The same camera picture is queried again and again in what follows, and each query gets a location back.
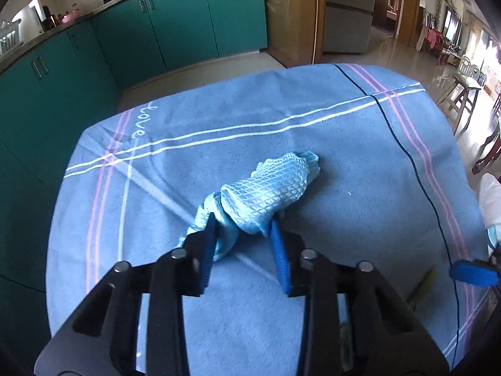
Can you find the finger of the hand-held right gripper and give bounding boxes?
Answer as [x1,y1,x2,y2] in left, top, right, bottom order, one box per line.
[449,245,501,287]

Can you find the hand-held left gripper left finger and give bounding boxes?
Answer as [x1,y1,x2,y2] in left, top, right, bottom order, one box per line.
[35,215,218,376]

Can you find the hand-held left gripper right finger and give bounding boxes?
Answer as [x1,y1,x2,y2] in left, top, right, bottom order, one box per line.
[270,219,451,376]

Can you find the light blue mesh cloth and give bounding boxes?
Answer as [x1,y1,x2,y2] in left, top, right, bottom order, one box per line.
[176,151,322,263]

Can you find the yellow green pen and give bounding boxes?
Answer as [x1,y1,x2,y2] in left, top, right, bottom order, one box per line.
[407,268,437,307]

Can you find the blue striped tablecloth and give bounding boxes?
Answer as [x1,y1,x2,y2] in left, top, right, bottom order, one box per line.
[45,63,490,376]

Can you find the dark wooden chair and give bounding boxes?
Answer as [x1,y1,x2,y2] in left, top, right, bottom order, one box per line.
[472,119,501,175]

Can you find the light wooden chair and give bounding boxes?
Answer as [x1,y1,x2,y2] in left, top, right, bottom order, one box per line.
[437,55,487,134]

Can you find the teal kitchen cabinet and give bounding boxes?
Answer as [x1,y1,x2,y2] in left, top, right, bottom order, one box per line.
[0,0,269,294]

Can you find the grey refrigerator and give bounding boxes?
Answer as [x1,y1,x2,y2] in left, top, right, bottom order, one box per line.
[322,0,377,55]

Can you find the white dish rack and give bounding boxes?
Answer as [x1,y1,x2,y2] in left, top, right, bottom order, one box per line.
[0,20,21,56]

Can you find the black cable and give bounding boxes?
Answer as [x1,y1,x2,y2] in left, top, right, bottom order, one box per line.
[336,65,462,369]

